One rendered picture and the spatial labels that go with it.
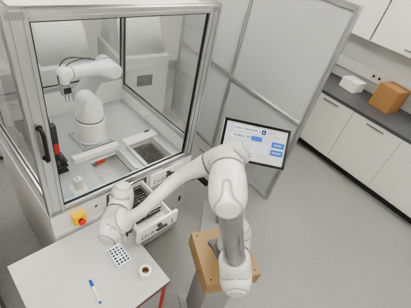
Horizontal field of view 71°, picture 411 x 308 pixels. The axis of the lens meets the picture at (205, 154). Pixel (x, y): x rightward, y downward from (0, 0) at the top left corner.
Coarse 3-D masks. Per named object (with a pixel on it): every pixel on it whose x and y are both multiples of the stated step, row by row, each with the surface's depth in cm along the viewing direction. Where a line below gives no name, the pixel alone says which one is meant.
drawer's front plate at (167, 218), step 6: (174, 210) 176; (162, 216) 171; (168, 216) 172; (174, 216) 178; (156, 222) 166; (162, 222) 171; (168, 222) 177; (144, 228) 162; (150, 228) 165; (156, 228) 170; (138, 234) 159; (144, 234) 164; (138, 240) 163
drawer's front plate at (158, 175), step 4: (176, 164) 207; (180, 164) 210; (168, 168) 203; (172, 168) 206; (176, 168) 209; (156, 172) 197; (160, 172) 198; (164, 172) 201; (152, 176) 194; (156, 176) 197; (160, 176) 201; (164, 176) 204; (168, 176) 208; (152, 180) 197; (156, 180) 200; (160, 180) 204; (164, 180) 207; (152, 184) 199; (156, 184) 203
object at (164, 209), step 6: (132, 186) 190; (144, 186) 193; (150, 192) 189; (162, 204) 183; (162, 210) 185; (168, 210) 180; (150, 216) 180; (144, 222) 176; (150, 222) 177; (138, 228) 172
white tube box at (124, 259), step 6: (114, 246) 165; (120, 246) 165; (108, 252) 161; (114, 252) 164; (120, 252) 164; (126, 252) 163; (114, 258) 160; (120, 258) 160; (126, 258) 160; (114, 264) 159; (120, 264) 158; (126, 264) 160
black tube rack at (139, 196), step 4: (140, 188) 188; (136, 192) 184; (140, 192) 185; (144, 192) 185; (136, 196) 182; (140, 196) 182; (144, 196) 184; (136, 200) 180; (140, 200) 180; (136, 204) 181; (132, 208) 174; (156, 212) 179; (148, 216) 176; (140, 220) 172
